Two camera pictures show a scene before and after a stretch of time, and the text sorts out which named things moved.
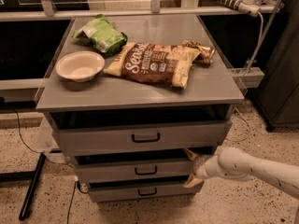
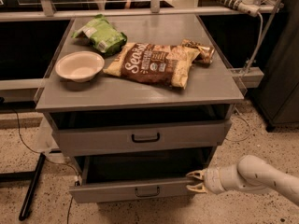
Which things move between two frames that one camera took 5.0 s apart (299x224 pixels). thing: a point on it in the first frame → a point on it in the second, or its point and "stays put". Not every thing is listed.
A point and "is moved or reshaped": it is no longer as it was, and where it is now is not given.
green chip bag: x=104 y=35 stays put
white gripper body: x=201 y=168 → x=212 y=180
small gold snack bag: x=205 y=57 stays put
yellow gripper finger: x=192 y=156 → x=199 y=174
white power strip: x=246 y=5 stays put
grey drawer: x=136 y=171 is moved or reshaped
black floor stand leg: x=33 y=176 stays put
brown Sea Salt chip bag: x=156 y=63 stays put
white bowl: x=80 y=66 stays put
